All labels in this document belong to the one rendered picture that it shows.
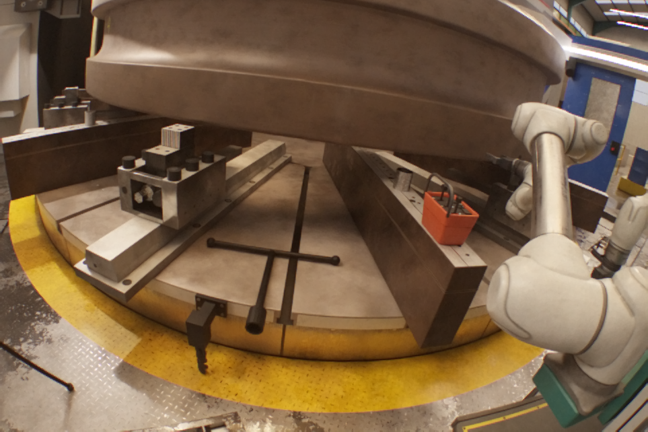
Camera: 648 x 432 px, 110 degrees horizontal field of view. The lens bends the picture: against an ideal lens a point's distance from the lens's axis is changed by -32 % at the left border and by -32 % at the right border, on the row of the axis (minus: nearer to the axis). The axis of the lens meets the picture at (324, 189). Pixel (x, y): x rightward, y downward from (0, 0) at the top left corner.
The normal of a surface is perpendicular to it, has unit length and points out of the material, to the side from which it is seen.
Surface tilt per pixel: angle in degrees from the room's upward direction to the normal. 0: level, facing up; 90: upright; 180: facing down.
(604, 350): 94
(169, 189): 90
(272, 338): 90
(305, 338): 90
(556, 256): 24
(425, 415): 0
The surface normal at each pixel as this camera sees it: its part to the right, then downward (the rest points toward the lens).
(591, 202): -0.57, 0.22
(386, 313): 0.14, -0.92
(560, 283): -0.05, -0.73
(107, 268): -0.22, 0.33
